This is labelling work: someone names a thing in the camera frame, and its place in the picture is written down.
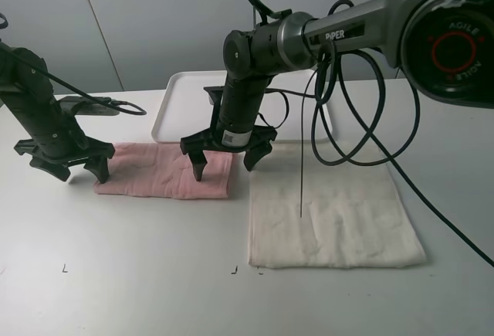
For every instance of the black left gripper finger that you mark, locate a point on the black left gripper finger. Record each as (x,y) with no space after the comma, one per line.
(98,166)
(60,172)

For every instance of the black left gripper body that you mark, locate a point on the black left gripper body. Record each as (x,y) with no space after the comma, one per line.
(57,139)

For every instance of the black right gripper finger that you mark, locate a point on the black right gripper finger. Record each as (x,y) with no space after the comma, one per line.
(254,155)
(198,161)

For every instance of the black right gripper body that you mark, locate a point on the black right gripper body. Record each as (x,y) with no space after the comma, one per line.
(232,128)

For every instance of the pink towel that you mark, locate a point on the pink towel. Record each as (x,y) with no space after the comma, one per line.
(161,170)

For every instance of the cream white towel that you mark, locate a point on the cream white towel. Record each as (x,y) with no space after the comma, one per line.
(302,213)

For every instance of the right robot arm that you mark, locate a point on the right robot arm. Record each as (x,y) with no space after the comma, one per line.
(444,48)

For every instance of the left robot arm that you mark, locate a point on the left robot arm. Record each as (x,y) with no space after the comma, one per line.
(24,88)

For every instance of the white rectangular plastic tray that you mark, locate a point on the white rectangular plastic tray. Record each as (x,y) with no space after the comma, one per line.
(186,108)

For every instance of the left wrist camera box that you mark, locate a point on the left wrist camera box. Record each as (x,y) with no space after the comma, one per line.
(92,107)

